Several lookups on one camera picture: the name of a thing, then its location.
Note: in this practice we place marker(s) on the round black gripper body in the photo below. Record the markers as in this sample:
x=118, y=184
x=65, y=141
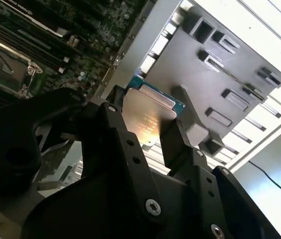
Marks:
x=93, y=211

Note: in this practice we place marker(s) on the silver CPU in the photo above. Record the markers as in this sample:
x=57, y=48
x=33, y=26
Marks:
x=145, y=112

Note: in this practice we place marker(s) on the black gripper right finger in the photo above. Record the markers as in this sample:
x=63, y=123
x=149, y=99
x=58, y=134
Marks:
x=220, y=199

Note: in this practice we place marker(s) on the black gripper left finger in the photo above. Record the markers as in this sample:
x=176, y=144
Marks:
x=8, y=139

